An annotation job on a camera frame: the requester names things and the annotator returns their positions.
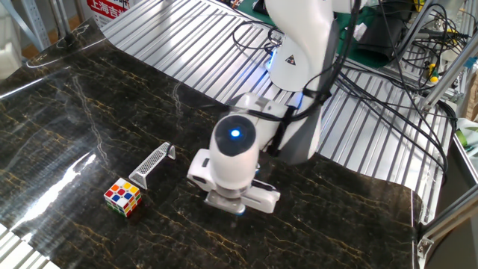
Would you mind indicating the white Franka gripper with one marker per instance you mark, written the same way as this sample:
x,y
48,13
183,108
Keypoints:
x,y
265,200

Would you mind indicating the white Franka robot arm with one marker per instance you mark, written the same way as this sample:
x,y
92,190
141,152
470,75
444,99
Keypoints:
x,y
302,45

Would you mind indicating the colourful Rubik's cube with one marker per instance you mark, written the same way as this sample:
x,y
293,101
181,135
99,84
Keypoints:
x,y
122,196

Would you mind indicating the black marble-pattern mat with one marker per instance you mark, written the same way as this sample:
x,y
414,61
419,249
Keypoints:
x,y
112,130

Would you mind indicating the green cutting mat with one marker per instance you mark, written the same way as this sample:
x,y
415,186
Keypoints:
x,y
351,52

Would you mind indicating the black fabric pouch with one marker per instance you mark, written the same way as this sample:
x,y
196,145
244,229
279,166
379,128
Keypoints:
x,y
381,37

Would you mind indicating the green tape roll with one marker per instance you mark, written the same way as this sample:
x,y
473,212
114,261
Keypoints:
x,y
465,138

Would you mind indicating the yellow-green screwdriver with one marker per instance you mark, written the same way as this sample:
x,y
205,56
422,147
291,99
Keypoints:
x,y
433,73

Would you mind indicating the red-white printed carton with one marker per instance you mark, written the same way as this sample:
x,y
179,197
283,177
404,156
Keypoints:
x,y
108,10

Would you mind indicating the grey aluminium frame corner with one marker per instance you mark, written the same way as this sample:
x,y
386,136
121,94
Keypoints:
x,y
448,220

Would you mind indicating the slanted aluminium profile post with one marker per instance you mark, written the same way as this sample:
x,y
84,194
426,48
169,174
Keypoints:
x,y
448,76

